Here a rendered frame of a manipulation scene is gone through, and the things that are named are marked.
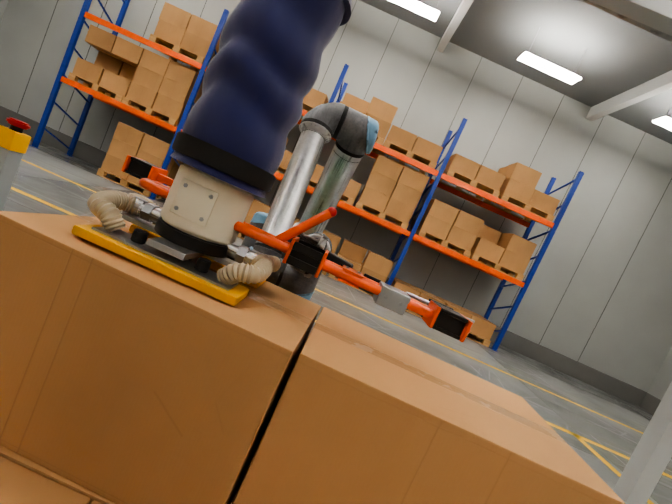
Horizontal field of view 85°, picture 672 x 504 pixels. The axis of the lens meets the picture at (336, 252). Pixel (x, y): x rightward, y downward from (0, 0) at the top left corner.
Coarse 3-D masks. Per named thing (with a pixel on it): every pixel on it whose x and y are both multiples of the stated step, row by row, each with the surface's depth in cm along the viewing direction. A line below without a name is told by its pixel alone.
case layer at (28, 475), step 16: (0, 448) 68; (0, 464) 65; (16, 464) 66; (32, 464) 67; (0, 480) 62; (16, 480) 64; (32, 480) 65; (48, 480) 66; (64, 480) 67; (240, 480) 85; (0, 496) 60; (16, 496) 61; (32, 496) 62; (48, 496) 63; (64, 496) 64; (80, 496) 66; (96, 496) 67
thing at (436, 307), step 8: (432, 304) 84; (440, 304) 87; (440, 312) 81; (448, 312) 81; (456, 312) 85; (424, 320) 85; (432, 320) 80; (440, 320) 81; (448, 320) 81; (456, 320) 81; (464, 320) 81; (440, 328) 81; (448, 328) 82; (456, 328) 82; (464, 328) 81; (456, 336) 81; (464, 336) 80
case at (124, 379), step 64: (0, 256) 66; (64, 256) 65; (0, 320) 67; (64, 320) 66; (128, 320) 65; (192, 320) 64; (256, 320) 70; (0, 384) 68; (64, 384) 66; (128, 384) 65; (192, 384) 64; (256, 384) 64; (64, 448) 67; (128, 448) 66; (192, 448) 65; (256, 448) 95
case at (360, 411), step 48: (336, 336) 81; (384, 336) 100; (288, 384) 64; (336, 384) 63; (384, 384) 66; (432, 384) 78; (480, 384) 95; (288, 432) 64; (336, 432) 64; (384, 432) 63; (432, 432) 63; (480, 432) 64; (528, 432) 75; (288, 480) 65; (336, 480) 64; (384, 480) 64; (432, 480) 63; (480, 480) 63; (528, 480) 62; (576, 480) 62
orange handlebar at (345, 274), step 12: (144, 180) 80; (168, 180) 108; (156, 192) 80; (168, 192) 80; (240, 228) 80; (252, 228) 81; (264, 240) 81; (276, 240) 81; (324, 264) 81; (336, 264) 85; (336, 276) 82; (348, 276) 81; (360, 276) 81; (372, 288) 81; (420, 312) 81; (432, 312) 82
